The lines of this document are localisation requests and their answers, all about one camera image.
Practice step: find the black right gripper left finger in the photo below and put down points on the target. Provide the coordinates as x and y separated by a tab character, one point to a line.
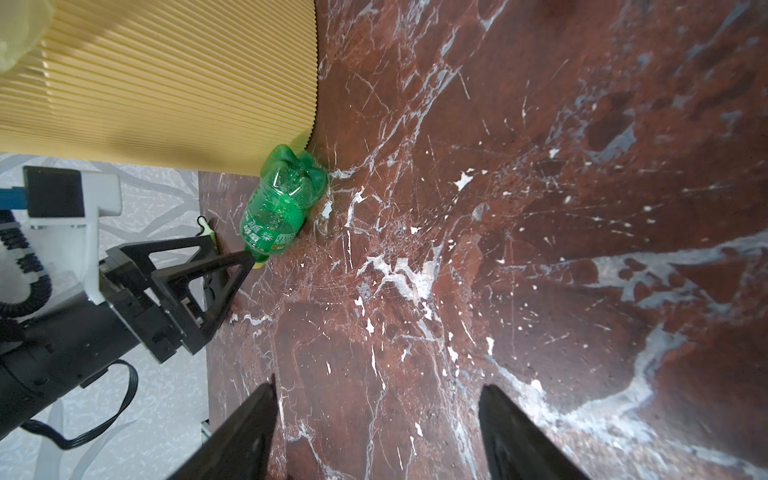
240	448

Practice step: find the yellow ribbed waste bin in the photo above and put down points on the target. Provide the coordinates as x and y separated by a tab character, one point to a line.
200	85

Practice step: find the yellow plastic bin liner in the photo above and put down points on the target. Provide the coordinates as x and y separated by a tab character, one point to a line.
23	25

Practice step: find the green plastic soda bottle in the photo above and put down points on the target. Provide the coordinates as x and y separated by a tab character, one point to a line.
290	185

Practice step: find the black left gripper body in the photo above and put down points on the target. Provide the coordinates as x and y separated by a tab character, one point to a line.
77	342

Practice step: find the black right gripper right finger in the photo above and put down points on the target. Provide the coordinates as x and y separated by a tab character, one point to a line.
515	448

